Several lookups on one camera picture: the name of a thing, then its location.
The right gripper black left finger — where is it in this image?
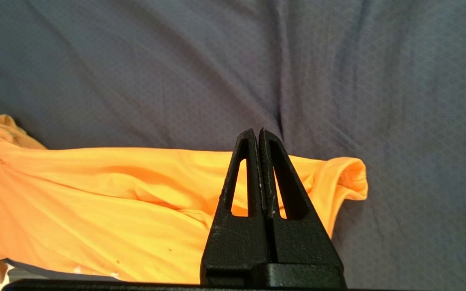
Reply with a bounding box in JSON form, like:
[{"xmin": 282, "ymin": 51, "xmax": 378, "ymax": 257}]
[{"xmin": 201, "ymin": 129, "xmax": 268, "ymax": 275}]

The yellow polo shirt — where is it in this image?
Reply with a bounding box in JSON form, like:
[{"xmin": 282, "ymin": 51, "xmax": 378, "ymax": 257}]
[{"xmin": 0, "ymin": 114, "xmax": 368, "ymax": 287}]

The bed with blue sheet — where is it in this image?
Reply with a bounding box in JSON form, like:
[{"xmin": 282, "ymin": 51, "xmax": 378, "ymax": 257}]
[{"xmin": 0, "ymin": 0, "xmax": 466, "ymax": 291}]

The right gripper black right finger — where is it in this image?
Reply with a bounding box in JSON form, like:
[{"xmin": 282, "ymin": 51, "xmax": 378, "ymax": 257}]
[{"xmin": 258, "ymin": 128, "xmax": 343, "ymax": 275}]

